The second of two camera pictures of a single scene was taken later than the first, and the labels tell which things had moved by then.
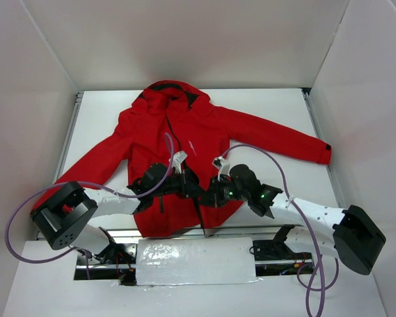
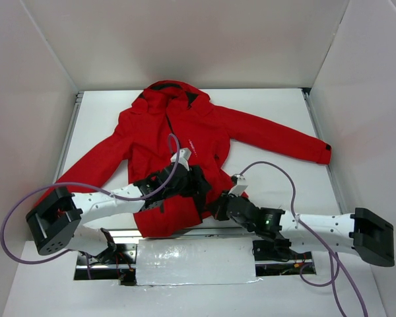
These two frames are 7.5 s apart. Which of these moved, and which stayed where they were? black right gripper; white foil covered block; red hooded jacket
Moved: black right gripper
Stayed: red hooded jacket; white foil covered block
